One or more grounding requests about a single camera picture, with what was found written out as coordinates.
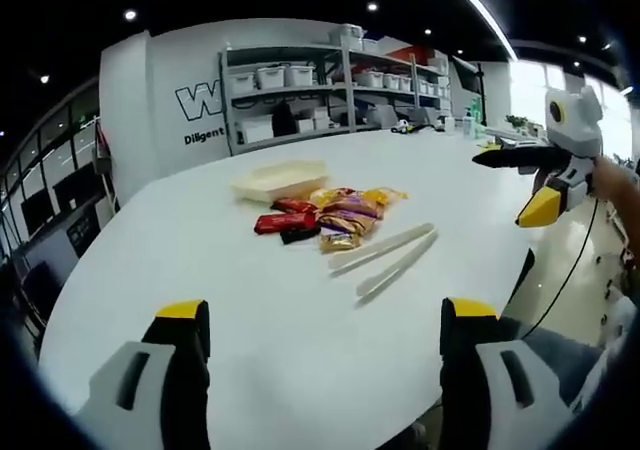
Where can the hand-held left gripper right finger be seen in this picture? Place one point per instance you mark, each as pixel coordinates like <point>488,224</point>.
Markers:
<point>500,395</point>

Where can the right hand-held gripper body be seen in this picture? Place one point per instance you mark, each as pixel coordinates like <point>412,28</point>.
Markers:
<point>580,125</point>

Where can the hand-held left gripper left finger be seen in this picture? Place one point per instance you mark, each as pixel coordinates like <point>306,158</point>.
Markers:
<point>150,395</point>

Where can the yellow food packet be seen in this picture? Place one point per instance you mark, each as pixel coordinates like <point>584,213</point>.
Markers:
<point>370,196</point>

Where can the white plastic food tongs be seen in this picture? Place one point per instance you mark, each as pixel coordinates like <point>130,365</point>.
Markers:
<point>390,255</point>

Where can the purple and gold food packet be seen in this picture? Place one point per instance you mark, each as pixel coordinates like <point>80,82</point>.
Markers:
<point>350,217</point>

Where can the dark red food packet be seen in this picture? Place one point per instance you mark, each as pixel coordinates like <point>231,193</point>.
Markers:
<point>299,236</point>

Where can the large red food packet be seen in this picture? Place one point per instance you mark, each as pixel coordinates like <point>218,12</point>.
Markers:
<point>285,222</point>

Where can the small red food packet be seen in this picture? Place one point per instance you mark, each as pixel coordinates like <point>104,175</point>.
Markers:
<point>295,205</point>

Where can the cream rectangular food container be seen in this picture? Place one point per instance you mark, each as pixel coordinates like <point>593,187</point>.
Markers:
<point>280,180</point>

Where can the green potted plant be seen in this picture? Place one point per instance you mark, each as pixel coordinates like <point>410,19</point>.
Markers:
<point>517,120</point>

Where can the clear pump bottle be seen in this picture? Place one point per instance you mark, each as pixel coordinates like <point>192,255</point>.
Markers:
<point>468,122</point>

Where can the person's jeans leg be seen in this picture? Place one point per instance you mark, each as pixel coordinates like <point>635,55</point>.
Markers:
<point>555,355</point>

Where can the small toy car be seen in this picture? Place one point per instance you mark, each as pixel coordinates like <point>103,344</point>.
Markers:
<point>401,127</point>

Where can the ceiling light strip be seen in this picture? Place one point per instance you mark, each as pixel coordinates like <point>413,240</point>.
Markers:
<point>480,5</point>

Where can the grey metal shelving rack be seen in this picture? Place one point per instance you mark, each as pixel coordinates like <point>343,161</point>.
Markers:
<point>345,90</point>

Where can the white carton box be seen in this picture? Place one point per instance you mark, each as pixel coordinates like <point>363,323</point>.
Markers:
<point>312,120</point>
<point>256,130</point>

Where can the black monitor screen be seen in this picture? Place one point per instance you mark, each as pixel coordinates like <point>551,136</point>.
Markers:
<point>75,192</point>

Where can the black bag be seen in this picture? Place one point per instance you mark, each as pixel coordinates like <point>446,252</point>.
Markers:
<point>283,120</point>

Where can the coat stand with bag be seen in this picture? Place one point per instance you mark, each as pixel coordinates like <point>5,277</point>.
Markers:
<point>103,155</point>

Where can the group of white storage bins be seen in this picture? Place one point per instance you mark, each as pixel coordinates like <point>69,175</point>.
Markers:
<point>272,76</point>

